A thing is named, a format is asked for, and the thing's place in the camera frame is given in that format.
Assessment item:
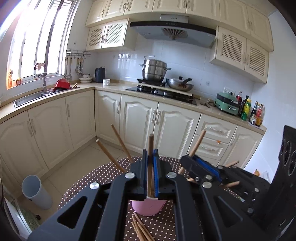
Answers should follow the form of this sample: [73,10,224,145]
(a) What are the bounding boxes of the wooden chopstick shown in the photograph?
[147,133,154,197]
[132,215,146,241]
[133,211,154,240]
[96,139,126,173]
[111,124,133,163]
[220,181,240,188]
[225,161,239,168]
[178,130,206,174]

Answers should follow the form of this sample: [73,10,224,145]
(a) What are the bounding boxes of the lower kitchen cabinets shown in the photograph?
[1,90,264,186]

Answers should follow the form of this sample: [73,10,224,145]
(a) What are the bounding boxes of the kitchen cabinets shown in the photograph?
[86,1,273,83]
[1,90,264,186]

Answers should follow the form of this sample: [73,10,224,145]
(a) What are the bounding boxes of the steel kitchen sink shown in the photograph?
[13,86,79,108]

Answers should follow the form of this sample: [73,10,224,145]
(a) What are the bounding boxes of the upper kitchen cabinets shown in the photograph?
[86,1,273,83]

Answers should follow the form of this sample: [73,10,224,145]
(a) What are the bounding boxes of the pink cylindrical utensil cup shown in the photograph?
[132,197,167,216]

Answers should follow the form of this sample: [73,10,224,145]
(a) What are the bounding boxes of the brown polka dot tablecloth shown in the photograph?
[57,156,246,241]

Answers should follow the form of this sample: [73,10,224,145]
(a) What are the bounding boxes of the grey cylindrical bin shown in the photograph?
[22,175,53,210]

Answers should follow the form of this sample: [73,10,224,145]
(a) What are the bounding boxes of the dark soy sauce bottle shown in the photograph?
[249,101,258,124]

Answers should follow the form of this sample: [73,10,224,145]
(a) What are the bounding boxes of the green electric cooker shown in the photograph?
[214,92,240,115]

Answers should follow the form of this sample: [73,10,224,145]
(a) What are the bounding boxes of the black gas stove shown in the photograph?
[125,79,198,105]

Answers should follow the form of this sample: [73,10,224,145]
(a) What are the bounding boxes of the green yellow bottle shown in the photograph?
[241,98,251,121]

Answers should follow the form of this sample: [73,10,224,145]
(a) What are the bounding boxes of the orange sauce bottle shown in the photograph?
[255,104,264,126]

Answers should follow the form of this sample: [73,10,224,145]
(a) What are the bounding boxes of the red cap bottle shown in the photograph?
[236,91,242,104]

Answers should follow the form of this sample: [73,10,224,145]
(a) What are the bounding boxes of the steel wok with lid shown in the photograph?
[166,76,194,92]

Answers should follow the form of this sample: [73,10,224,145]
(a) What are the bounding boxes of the stainless steel steamer pot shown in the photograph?
[140,55,171,82]

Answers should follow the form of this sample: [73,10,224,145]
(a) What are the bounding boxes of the white mug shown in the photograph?
[102,79,110,86]

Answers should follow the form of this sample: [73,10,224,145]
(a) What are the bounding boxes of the dark electric kettle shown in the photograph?
[95,67,105,83]

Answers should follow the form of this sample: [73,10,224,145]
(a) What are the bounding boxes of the stacked white bowls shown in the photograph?
[79,74,93,83]

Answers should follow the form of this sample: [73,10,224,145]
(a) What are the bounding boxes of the chrome sink faucet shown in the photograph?
[33,63,47,95]

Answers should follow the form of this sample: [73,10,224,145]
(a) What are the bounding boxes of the red colander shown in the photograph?
[53,78,70,92]

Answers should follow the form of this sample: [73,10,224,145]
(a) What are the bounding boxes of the range hood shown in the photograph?
[130,20,216,48]

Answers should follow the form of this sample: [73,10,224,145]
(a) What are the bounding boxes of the wall utensil rack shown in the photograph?
[66,49,91,58]

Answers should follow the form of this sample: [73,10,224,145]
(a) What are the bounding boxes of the window with frame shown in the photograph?
[6,1,77,89]

